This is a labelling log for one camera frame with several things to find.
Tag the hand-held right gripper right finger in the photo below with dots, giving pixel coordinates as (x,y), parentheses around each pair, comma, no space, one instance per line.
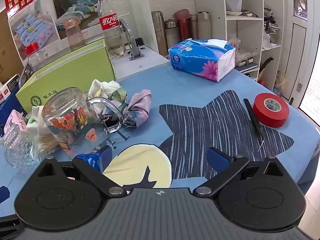
(217,158)

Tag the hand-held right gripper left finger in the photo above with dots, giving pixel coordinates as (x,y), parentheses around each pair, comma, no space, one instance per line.
(106,156)

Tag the green cardboard box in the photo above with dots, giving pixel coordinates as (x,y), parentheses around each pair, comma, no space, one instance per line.
(75,72)

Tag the printed glass mug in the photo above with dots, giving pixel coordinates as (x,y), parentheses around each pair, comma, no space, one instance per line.
(67,120)

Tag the black tweezers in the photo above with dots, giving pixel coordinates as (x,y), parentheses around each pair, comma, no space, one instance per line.
(253,120)

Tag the purple printed cloth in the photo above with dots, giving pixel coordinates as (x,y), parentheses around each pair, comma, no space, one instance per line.
(140,105)

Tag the cotton swabs bag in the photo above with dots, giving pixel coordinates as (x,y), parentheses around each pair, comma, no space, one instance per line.
(45,143)

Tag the greenish printed cloth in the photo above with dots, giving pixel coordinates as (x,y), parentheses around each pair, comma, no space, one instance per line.
(118,91)

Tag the red tape roll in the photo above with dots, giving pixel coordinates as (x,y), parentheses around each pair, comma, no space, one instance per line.
(268,116)

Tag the blue printed tablecloth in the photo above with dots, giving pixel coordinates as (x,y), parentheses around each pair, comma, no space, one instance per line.
(190,95)

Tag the textured clear glass cup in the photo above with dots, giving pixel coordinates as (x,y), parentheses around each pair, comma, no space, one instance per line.
(15,147)

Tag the white desk riser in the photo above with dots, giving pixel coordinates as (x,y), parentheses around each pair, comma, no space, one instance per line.
(140,66)

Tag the pink packet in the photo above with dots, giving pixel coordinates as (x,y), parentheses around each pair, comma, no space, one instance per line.
(15,120)

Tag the stack of books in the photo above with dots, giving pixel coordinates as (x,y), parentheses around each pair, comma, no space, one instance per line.
(246,63)

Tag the blue tissue pack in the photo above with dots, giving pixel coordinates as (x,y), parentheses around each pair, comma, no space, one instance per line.
(192,57)

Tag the blue box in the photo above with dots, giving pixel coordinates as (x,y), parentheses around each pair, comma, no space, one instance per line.
(10,105)

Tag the crumpled clear plastic bag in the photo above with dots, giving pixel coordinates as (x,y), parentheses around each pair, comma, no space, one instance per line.
(243,51)

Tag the small black box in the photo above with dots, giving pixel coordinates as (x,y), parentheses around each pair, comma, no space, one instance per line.
(138,42)

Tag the white red label boxes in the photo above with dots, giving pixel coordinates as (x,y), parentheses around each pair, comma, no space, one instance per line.
(7,87)

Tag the red lid plastic jar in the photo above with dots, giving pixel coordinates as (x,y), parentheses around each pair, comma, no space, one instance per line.
(35,57)

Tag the clear pinkish plastic bottle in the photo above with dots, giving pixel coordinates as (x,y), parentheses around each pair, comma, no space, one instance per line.
(73,36)

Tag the silver steel thermos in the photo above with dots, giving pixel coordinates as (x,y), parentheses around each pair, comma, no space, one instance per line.
(172,35)

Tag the white shelf unit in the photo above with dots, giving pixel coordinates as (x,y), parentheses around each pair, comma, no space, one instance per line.
(250,30)

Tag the beige thermos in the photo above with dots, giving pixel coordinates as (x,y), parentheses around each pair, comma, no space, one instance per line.
(204,26)

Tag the brown thermos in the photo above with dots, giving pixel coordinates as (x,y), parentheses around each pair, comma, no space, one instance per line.
(194,27)

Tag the red label cola bottle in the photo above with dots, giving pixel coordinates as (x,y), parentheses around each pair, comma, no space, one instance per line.
(110,22)

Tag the gold steel thermos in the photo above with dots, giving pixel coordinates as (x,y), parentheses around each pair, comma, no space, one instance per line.
(159,32)

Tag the white door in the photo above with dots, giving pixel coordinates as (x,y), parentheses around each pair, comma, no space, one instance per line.
(297,42)

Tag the brown cardboard box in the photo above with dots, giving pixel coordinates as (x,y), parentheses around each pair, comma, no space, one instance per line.
(7,50)

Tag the white plant pot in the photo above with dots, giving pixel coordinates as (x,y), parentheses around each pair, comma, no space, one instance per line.
(233,2)

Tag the grey metal bracket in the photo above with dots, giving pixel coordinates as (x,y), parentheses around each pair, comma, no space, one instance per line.
(135,50)

